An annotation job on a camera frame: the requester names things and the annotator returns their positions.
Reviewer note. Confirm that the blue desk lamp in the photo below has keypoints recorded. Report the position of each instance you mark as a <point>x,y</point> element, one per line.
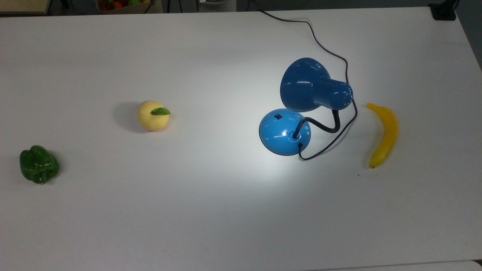
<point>286,131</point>

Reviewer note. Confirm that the yellow toy peach with leaf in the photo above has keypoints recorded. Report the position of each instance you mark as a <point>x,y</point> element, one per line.
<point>150,120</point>

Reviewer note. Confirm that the yellow toy banana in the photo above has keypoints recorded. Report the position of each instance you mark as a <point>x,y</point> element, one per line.
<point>388,131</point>

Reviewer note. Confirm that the box of toy fruit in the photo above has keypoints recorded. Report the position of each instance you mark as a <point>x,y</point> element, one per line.
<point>120,6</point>

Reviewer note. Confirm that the green toy bell pepper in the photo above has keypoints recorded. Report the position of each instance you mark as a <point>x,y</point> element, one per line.
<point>37,165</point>

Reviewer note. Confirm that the black table clamp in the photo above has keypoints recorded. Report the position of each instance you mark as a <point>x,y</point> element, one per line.
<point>443,12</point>

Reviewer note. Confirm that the beige wooden board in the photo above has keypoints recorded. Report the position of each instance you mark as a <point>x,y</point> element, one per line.
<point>22,6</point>

